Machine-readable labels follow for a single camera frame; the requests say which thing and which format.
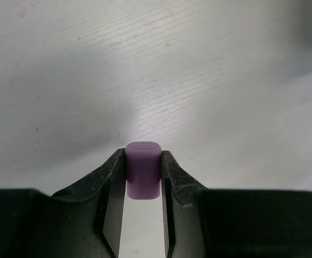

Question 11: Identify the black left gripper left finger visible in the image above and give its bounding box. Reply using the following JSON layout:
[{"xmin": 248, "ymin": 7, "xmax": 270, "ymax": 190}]
[{"xmin": 0, "ymin": 149, "xmax": 125, "ymax": 257}]

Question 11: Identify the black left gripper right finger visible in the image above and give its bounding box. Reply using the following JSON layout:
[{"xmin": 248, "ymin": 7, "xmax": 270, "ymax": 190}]
[{"xmin": 161, "ymin": 151, "xmax": 312, "ymax": 257}]

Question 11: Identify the purple highlighter cap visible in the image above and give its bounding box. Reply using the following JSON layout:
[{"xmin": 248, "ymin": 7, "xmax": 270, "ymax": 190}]
[{"xmin": 125, "ymin": 141, "xmax": 162, "ymax": 200}]

